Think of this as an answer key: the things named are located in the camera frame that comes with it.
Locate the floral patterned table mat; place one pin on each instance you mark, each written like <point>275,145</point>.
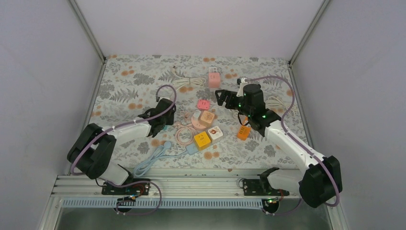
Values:
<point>131,83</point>

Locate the white power strip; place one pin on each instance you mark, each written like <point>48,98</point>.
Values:
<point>213,69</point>

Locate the aluminium corner frame post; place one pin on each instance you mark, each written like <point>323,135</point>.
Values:
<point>309,31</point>

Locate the white cube socket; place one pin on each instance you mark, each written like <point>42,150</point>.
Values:
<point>215,134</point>

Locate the aluminium rail base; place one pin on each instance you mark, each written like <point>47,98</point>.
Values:
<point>173,188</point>

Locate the white small charger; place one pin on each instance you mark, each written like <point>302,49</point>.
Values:
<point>196,114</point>

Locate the pink plug adapter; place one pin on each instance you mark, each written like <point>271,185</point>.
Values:
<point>203,104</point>

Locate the round pink power socket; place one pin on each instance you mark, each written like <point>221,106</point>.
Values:
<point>198,126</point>

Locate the blue power strip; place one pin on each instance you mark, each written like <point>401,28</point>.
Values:
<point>191,149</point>

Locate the orange power strip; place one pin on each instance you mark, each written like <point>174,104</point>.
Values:
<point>243,132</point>

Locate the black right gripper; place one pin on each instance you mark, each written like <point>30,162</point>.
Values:
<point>231,95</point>

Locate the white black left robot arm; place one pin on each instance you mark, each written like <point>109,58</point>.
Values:
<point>92,151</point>

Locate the left aluminium corner post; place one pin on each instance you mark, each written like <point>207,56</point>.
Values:
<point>85,26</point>

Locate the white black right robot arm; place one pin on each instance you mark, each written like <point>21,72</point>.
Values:
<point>317,179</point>

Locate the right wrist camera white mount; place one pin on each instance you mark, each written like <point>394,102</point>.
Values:
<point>241,82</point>

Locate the pink cube socket adapter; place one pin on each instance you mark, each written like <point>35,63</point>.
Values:
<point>214,80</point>

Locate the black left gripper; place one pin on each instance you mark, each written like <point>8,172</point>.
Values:
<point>167,122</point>

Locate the yellow cube socket adapter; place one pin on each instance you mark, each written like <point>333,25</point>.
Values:
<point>202,141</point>

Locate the beige cube socket adapter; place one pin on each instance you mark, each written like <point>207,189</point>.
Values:
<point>206,118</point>

